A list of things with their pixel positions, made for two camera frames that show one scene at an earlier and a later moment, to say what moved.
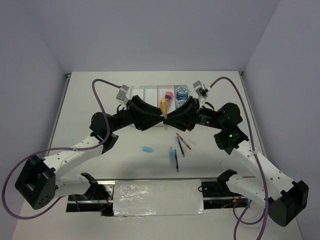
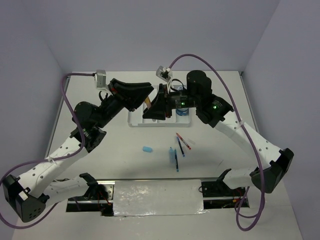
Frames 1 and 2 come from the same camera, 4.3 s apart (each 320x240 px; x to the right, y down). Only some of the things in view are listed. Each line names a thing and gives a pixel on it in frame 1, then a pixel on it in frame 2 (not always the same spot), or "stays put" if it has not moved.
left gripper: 136,107 -> 132,97
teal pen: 177,168 stays put
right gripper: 192,110 -> 157,110
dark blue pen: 181,148 stays put
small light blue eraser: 146,149 stays put
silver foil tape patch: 134,198 stays put
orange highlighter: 164,112 -> 148,102
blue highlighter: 172,161 stays put
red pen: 185,142 stays put
